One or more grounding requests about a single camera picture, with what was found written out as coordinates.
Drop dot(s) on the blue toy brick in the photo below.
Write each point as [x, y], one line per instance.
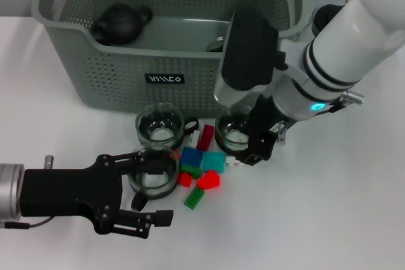
[191, 157]

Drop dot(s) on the glass teacup with black holder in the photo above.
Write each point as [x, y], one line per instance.
[158, 124]
[216, 45]
[152, 184]

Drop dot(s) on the grey-green perforated storage bin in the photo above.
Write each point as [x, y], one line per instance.
[126, 71]

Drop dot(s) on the black clay teapot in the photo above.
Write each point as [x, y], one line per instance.
[118, 23]

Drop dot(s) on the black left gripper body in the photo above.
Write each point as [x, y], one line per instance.
[69, 191]

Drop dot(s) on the teal toy brick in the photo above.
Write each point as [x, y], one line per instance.
[213, 162]

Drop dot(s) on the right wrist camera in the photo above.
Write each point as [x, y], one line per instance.
[250, 58]

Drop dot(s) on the dark red toy brick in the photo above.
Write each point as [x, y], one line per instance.
[205, 137]

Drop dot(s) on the dark green toy brick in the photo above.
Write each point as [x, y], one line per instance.
[190, 170]

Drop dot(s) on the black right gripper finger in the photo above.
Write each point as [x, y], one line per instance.
[250, 160]

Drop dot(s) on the small red toy brick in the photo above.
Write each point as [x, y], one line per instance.
[185, 179]

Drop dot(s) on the large red toy brick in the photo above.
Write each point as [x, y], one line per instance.
[209, 181]

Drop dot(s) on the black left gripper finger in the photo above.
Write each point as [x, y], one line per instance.
[145, 221]
[136, 159]

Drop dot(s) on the tiny red toy brick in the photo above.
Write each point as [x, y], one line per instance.
[176, 156]

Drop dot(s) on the flat green toy brick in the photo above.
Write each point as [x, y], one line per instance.
[193, 198]

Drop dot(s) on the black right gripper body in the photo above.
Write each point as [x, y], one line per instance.
[264, 131]

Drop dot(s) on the glass jar with teal bricks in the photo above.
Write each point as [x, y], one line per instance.
[232, 137]

